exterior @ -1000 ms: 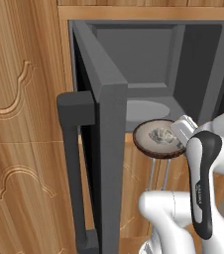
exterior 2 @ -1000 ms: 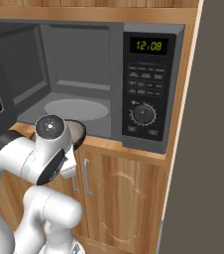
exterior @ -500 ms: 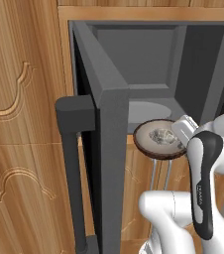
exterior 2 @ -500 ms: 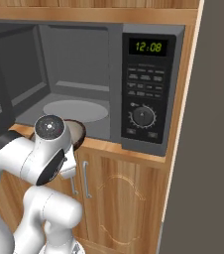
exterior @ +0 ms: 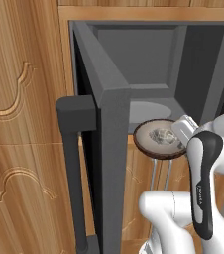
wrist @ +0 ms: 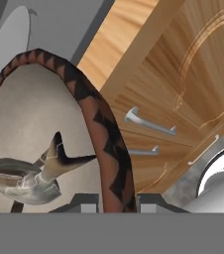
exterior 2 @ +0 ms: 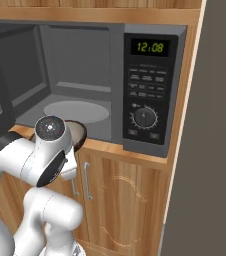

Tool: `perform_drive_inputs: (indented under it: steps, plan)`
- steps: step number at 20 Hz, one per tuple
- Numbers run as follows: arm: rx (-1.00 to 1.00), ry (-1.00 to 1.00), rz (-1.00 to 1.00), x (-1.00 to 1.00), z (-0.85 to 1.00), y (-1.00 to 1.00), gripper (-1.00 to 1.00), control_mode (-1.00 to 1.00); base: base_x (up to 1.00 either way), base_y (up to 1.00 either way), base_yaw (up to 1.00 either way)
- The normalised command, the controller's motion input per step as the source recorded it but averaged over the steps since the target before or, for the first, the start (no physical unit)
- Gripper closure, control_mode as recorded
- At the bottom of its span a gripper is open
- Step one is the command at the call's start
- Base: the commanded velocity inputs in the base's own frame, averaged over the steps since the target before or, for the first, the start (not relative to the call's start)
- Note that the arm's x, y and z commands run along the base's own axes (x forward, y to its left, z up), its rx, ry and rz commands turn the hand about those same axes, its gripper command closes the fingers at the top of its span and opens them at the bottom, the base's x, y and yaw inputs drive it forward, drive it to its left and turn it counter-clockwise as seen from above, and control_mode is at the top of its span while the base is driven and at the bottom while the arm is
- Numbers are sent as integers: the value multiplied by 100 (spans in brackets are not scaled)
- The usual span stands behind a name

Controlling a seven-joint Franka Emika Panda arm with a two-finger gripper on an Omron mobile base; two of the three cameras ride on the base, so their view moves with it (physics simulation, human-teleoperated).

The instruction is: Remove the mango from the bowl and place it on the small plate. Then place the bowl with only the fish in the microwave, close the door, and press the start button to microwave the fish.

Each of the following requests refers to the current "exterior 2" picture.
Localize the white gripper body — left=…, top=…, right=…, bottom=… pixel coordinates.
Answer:
left=59, top=166, right=79, bottom=182

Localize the wooden wall cupboard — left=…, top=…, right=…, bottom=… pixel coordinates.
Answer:
left=0, top=0, right=203, bottom=10

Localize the long grey cupboard handle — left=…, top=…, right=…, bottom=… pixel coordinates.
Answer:
left=83, top=161, right=94, bottom=201

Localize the dark brown bowl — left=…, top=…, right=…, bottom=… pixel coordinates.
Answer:
left=64, top=120, right=88, bottom=152

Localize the grey microwave oven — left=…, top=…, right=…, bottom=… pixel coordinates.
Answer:
left=0, top=19, right=189, bottom=159

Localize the grey round microwave turntable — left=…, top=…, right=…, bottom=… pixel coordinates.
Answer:
left=43, top=100, right=110, bottom=125

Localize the wooden cupboard door with carving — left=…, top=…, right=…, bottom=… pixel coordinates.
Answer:
left=78, top=148, right=170, bottom=256

